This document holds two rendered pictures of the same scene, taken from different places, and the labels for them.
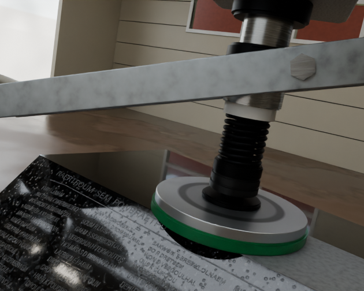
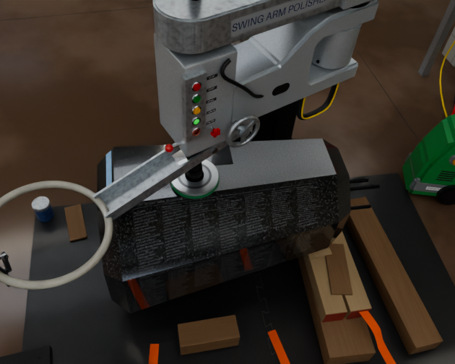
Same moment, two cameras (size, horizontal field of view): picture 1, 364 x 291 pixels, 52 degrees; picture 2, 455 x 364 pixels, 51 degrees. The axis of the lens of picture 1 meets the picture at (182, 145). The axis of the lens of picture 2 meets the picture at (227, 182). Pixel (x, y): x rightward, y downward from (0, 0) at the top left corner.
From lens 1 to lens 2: 1.75 m
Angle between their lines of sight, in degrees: 59
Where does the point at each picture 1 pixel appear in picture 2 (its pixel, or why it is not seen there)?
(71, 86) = (150, 190)
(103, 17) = not seen: outside the picture
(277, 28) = not seen: hidden behind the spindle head
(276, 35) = not seen: hidden behind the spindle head
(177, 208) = (195, 193)
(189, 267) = (204, 201)
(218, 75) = (193, 162)
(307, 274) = (227, 184)
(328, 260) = (225, 173)
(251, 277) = (219, 194)
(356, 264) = (230, 168)
